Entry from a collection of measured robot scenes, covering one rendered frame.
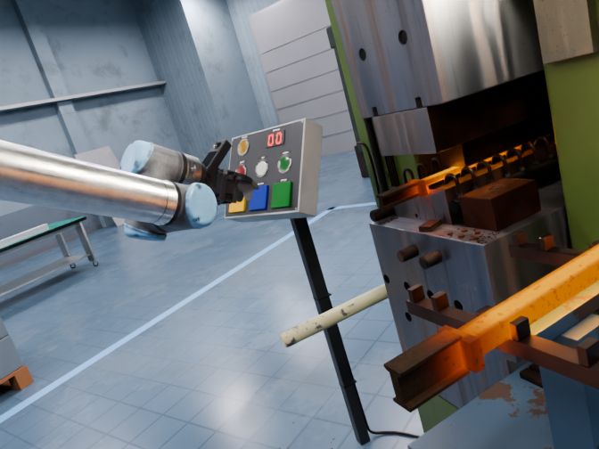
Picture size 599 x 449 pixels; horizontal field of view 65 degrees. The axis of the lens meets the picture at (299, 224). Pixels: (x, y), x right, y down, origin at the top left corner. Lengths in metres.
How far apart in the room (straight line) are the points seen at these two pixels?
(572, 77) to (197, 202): 0.70
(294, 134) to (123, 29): 11.24
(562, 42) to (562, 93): 0.09
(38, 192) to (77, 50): 10.95
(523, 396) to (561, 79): 0.54
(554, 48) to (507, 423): 0.61
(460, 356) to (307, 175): 0.92
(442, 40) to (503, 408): 0.65
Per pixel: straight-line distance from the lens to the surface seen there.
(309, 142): 1.39
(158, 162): 1.09
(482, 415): 0.86
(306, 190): 1.35
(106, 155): 11.01
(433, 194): 1.04
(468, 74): 0.99
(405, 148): 1.07
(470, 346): 0.51
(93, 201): 0.84
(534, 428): 0.84
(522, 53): 1.10
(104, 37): 12.17
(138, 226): 1.05
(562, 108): 0.96
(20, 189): 0.79
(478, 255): 0.91
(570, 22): 0.91
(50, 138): 10.84
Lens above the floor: 1.23
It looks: 13 degrees down
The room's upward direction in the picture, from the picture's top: 17 degrees counter-clockwise
